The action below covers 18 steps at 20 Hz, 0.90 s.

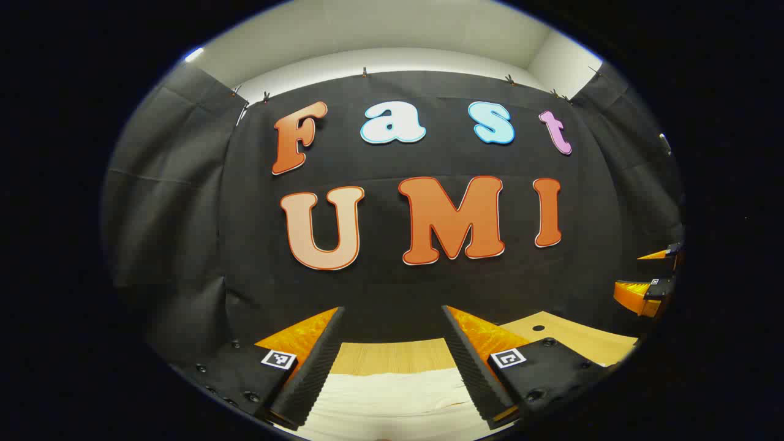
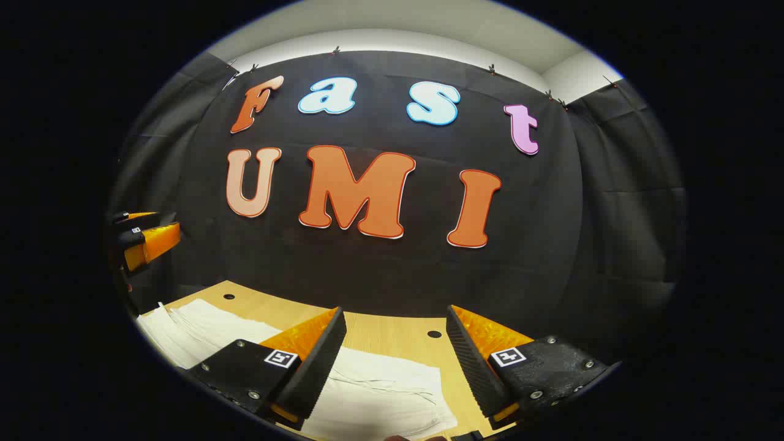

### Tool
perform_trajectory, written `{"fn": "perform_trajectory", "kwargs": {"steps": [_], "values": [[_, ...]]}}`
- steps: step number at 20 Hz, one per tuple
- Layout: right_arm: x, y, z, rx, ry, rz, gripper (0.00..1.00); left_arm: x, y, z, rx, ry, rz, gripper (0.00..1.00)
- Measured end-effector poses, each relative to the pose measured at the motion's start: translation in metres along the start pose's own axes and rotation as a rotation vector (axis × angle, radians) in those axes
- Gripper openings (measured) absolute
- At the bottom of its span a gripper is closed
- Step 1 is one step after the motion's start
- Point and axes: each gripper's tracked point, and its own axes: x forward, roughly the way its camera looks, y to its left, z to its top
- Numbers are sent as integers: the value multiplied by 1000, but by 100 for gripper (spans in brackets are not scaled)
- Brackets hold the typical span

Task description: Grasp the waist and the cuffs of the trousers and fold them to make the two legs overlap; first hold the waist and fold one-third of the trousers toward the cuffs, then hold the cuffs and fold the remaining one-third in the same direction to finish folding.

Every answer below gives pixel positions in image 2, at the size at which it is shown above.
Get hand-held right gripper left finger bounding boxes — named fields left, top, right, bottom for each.
left=187, top=306, right=347, bottom=431

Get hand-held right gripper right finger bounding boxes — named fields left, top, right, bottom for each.
left=445, top=304, right=613, bottom=431

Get white jeans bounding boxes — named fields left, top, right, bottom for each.
left=136, top=298, right=459, bottom=441

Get black backdrop cloth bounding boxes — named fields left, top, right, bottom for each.
left=107, top=49, right=687, bottom=362

